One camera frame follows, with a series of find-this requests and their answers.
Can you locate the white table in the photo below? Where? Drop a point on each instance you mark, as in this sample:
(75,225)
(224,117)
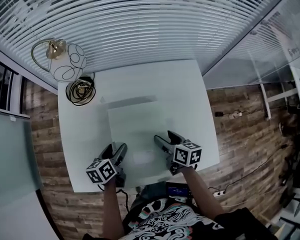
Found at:
(170,89)

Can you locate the globe desk lamp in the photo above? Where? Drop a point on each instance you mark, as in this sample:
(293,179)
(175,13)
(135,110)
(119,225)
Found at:
(67,61)

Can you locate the small white bottle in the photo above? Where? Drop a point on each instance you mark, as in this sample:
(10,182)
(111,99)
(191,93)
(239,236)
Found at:
(235,115)

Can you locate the white horizontal blinds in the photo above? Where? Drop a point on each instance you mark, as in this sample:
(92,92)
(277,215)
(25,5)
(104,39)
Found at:
(140,21)

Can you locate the frosted glass door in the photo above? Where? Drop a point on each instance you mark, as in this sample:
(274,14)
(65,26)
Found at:
(12,154)

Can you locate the black power adapter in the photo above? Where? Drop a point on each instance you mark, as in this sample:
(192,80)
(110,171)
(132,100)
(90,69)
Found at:
(218,114)

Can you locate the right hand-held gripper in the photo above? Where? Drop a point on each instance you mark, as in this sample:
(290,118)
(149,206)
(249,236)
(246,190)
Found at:
(187,155)

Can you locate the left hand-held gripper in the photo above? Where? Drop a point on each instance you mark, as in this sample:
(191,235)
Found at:
(102,172)

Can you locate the person's left forearm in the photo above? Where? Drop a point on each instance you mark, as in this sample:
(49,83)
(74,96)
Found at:
(113,209)

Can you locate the black printed shirt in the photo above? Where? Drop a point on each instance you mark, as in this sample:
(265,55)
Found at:
(175,224)

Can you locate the black phone with lit screen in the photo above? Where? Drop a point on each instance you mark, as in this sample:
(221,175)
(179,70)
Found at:
(177,190)

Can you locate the white power strip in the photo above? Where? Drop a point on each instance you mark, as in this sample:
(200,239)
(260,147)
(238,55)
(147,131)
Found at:
(219,193)

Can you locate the person's right forearm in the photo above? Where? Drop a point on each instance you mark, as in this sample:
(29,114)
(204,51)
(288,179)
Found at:
(202,194)

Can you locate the black metal railing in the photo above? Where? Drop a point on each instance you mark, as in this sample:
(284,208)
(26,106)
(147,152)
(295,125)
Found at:
(1,89)

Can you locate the person's jeans leg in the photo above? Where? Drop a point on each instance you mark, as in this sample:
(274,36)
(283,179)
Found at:
(152,192)

